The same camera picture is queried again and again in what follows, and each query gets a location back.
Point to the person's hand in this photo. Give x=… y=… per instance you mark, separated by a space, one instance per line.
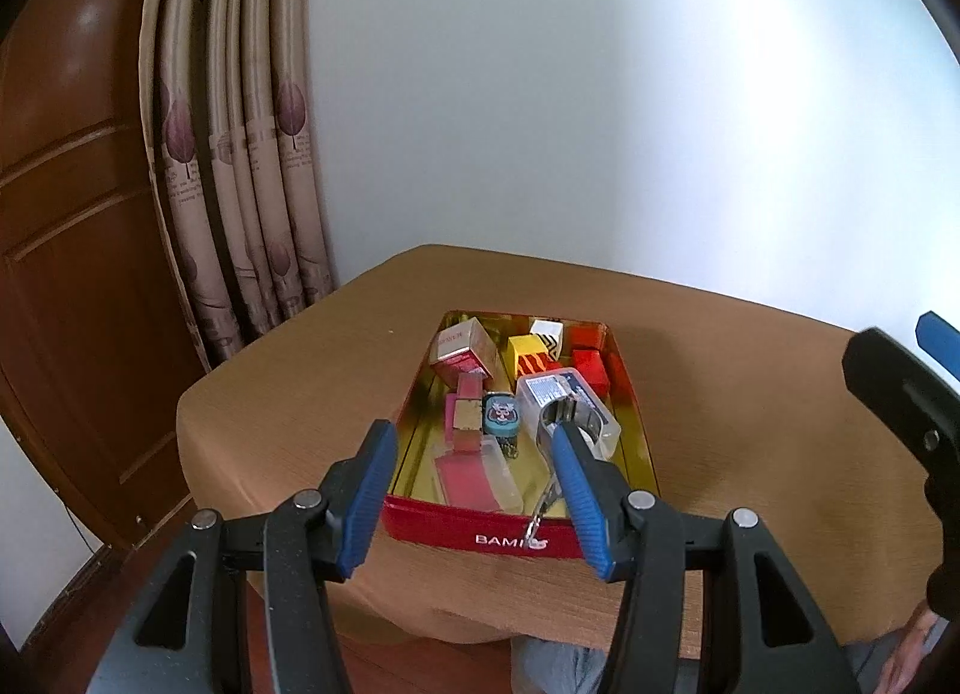
x=899 y=669

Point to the pink rectangular block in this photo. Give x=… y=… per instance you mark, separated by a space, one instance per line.
x=464 y=440

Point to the red gold toffee tin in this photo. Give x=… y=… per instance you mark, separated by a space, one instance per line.
x=414 y=511

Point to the teal cartoon mint tin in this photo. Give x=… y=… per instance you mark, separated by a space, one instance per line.
x=501 y=416

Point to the yellow red striped cube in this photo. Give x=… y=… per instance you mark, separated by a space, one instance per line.
x=528 y=355

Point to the brown wooden door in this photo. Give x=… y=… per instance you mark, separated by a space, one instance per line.
x=95 y=350

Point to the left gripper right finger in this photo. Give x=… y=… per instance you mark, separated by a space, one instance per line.
x=761 y=631

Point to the pink lip gloss tube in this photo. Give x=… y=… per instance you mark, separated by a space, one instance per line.
x=463 y=408

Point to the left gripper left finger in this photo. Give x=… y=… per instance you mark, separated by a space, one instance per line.
x=187 y=629

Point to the clear plastic case pink insert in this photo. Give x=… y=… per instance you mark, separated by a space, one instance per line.
x=480 y=480

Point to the red rounded plastic case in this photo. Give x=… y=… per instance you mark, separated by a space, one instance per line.
x=585 y=336

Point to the brown table cloth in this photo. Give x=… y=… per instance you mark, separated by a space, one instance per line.
x=743 y=405

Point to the beige patterned curtain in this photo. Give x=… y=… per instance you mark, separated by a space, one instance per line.
x=226 y=123

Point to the white small box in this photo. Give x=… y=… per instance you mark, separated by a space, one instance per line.
x=551 y=332

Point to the silver metal clamp tool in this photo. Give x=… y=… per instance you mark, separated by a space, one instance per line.
x=574 y=409

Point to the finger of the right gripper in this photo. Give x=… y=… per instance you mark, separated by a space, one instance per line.
x=941 y=341

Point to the red rectangular block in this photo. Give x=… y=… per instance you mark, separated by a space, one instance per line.
x=590 y=364

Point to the red beige cosmetic box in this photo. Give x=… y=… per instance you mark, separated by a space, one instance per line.
x=463 y=348

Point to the clear plastic card case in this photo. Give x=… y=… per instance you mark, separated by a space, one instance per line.
x=546 y=400

